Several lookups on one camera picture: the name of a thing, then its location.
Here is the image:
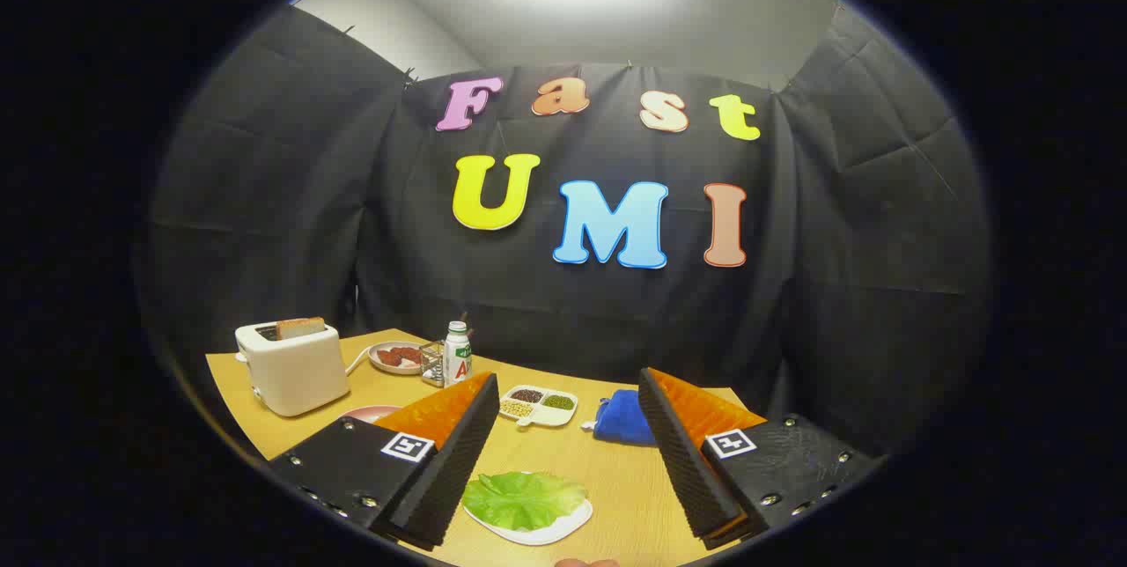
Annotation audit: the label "blue folded towel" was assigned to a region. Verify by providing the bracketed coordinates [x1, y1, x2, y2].
[583, 388, 657, 446]

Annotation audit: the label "green lettuce leaf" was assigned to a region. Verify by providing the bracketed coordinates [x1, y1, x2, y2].
[461, 471, 588, 533]

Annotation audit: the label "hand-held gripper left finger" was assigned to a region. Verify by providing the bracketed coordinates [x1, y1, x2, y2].
[269, 371, 501, 550]

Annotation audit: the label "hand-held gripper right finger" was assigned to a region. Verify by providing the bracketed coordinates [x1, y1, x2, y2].
[637, 367, 886, 550]

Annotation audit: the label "round plate with meat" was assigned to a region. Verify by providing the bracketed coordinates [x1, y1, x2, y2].
[367, 341, 432, 375]

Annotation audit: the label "white square plate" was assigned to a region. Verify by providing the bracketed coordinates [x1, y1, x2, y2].
[461, 483, 593, 547]

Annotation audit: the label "white divided dish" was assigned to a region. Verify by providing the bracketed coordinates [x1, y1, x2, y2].
[498, 385, 579, 429]

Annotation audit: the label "white bottle with green cap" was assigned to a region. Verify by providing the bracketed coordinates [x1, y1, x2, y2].
[443, 321, 473, 387]

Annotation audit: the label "black backdrop cloth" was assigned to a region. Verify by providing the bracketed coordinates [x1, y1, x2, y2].
[145, 4, 996, 462]

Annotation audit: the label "cream white toaster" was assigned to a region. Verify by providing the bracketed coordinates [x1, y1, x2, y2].
[234, 319, 351, 417]

